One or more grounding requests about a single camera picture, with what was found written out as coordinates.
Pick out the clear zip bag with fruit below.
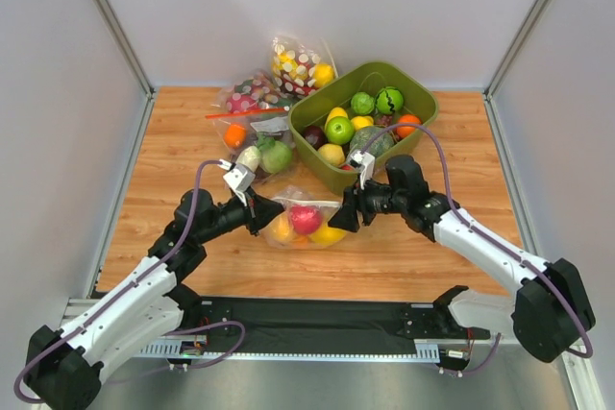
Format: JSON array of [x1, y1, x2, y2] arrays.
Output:
[[261, 186, 347, 250]]

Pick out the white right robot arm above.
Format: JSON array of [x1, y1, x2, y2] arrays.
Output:
[[329, 151, 596, 363]]

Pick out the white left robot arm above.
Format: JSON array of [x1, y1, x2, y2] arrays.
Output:
[[13, 189, 283, 409]]

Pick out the fake red peach in bag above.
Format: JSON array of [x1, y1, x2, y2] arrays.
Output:
[[289, 205, 323, 235]]

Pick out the fake green cabbage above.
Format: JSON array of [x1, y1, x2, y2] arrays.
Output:
[[257, 134, 293, 174]]

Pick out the fake yellow quince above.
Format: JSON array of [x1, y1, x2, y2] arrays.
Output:
[[318, 143, 346, 167]]

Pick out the fake netted melon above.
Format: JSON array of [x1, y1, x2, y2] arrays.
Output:
[[349, 126, 395, 158]]

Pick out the clear bag with orange zipper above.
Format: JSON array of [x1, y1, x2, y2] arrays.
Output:
[[206, 107, 295, 182]]

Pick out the fake orange in bin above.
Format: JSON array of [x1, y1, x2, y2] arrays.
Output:
[[395, 114, 422, 139]]

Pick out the fake green apple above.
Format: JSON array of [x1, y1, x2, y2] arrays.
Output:
[[325, 116, 355, 145]]

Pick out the fake yellow pear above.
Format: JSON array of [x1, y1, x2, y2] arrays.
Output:
[[351, 116, 374, 132]]

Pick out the fake orange in bag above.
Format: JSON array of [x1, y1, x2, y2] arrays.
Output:
[[223, 124, 247, 150]]

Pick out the fake dark red plum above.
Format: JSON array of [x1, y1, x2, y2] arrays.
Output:
[[302, 125, 328, 150]]

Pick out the fake yellow lemon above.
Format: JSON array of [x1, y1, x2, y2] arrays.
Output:
[[325, 107, 348, 125]]

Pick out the fake bumpy green fruit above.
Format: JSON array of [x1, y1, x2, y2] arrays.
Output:
[[351, 91, 376, 116]]

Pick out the fake striped watermelon ball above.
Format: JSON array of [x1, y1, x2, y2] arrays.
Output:
[[375, 86, 405, 115]]

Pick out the polka dot bag with strawberry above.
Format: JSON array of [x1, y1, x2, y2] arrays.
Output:
[[213, 70, 295, 113]]

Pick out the polka dot bag with lemon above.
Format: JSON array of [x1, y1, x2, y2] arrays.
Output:
[[270, 36, 339, 99]]

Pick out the green plastic bin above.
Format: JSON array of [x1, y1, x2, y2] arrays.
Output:
[[288, 61, 439, 196]]

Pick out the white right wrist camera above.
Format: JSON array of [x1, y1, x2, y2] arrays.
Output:
[[348, 150, 376, 189]]

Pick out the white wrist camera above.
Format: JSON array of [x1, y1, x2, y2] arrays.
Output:
[[223, 163, 256, 197], [348, 150, 376, 189]]

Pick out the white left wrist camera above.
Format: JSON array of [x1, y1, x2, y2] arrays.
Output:
[[223, 163, 256, 197]]

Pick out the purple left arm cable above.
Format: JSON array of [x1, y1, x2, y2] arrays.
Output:
[[12, 158, 232, 404]]

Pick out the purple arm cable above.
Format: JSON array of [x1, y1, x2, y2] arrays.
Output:
[[359, 122, 593, 359], [12, 158, 232, 404]]

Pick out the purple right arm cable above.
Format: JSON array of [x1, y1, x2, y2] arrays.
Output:
[[359, 122, 593, 359]]

